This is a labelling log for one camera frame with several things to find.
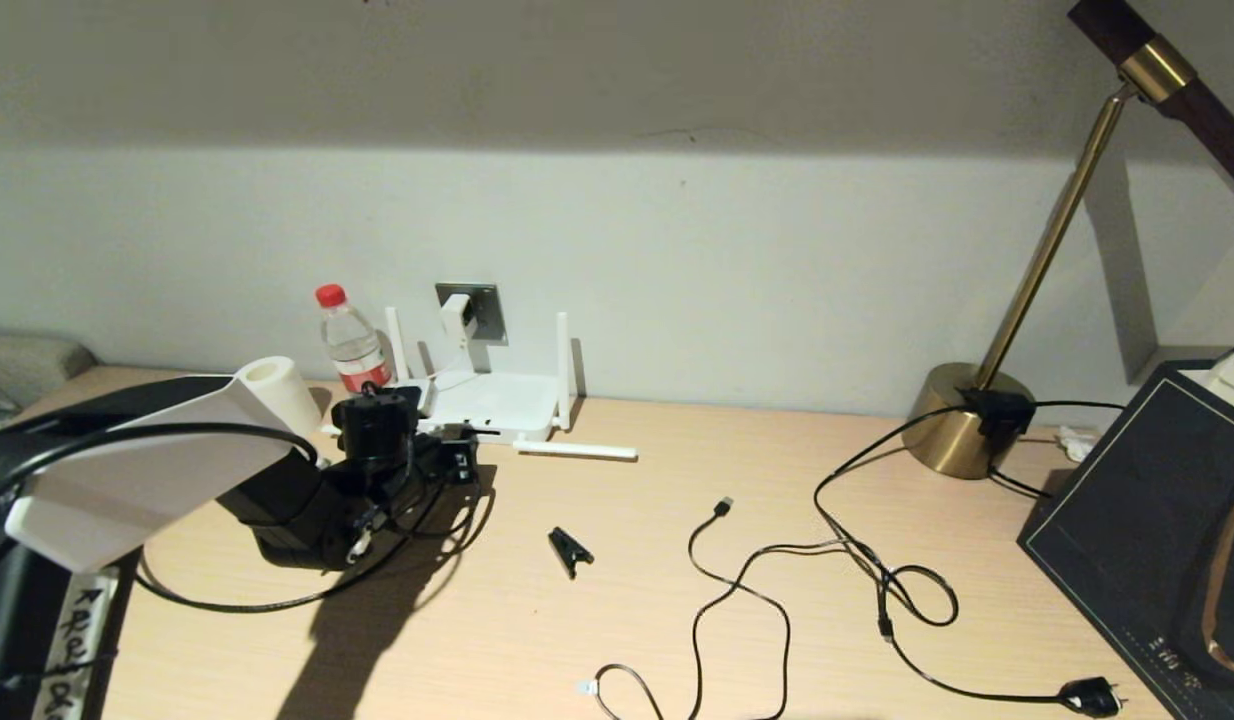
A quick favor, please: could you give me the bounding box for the white adapter cable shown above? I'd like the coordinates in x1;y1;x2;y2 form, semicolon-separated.
407;335;473;391

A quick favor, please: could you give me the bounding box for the white power adapter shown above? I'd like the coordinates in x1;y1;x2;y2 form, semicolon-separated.
439;293;478;346

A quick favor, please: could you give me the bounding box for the black ethernet cable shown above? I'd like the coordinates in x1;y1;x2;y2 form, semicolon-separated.
135;500;478;613

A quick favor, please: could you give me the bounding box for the white router with antennas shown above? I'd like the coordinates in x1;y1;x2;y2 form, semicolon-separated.
382;308;640;461

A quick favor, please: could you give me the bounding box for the clear red-label water bottle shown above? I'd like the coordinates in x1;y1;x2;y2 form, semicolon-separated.
315;284;393;393

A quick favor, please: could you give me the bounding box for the small black clip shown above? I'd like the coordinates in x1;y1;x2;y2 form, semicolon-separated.
547;527;595;581

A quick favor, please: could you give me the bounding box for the white toilet paper roll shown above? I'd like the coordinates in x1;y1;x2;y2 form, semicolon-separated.
235;356;323;436

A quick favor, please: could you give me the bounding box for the grey cushion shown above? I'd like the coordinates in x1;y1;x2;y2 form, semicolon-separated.
0;330;96;411

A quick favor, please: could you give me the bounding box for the brass desk lamp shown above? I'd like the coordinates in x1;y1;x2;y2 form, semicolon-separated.
902;0;1234;481

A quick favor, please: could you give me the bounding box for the black box with bag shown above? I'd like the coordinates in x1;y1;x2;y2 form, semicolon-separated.
1017;345;1234;720

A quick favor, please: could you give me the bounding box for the white box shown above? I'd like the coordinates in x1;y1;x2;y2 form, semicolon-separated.
1182;352;1234;421

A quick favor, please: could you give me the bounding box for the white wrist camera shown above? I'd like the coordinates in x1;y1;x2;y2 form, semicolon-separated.
332;386;424;467

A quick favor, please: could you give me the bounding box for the grey wall socket plate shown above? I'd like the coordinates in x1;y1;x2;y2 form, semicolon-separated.
435;283;506;343

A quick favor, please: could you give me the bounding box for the black robot harness cable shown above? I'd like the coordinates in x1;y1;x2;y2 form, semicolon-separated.
0;422;498;541

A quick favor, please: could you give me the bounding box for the black USB charging cable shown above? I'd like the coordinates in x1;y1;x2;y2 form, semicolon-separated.
577;497;898;720

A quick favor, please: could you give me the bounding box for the black lamp power cord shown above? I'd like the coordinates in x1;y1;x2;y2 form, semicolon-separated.
815;398;1130;719

